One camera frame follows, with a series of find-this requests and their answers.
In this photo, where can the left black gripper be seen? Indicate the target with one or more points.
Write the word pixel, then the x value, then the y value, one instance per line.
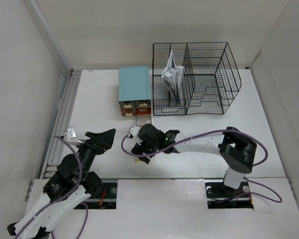
pixel 100 142

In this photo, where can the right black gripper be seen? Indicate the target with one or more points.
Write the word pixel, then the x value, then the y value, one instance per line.
pixel 140 149

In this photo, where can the small wooden eraser block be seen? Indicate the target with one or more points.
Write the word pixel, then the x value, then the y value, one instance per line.
pixel 137 160

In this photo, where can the teal mini drawer cabinet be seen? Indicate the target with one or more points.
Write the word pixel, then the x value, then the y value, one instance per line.
pixel 135 94

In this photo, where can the white paper booklet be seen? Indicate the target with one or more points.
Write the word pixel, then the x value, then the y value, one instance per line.
pixel 172 76

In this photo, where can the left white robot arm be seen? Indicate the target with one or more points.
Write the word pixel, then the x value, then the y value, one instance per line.
pixel 71 184

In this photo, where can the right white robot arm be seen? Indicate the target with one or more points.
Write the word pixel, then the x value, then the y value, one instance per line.
pixel 149 134

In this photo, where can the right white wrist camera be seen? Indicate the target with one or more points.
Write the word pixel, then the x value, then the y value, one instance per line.
pixel 133 134

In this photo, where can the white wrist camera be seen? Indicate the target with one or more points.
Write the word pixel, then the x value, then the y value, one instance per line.
pixel 70 137
pixel 133 134

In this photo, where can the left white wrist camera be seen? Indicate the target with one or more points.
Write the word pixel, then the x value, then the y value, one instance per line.
pixel 70 137

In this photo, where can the aluminium rail frame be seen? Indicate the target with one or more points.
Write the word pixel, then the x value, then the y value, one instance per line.
pixel 55 149

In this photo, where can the black wire mesh organizer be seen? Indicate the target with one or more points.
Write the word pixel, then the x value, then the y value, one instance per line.
pixel 210 81

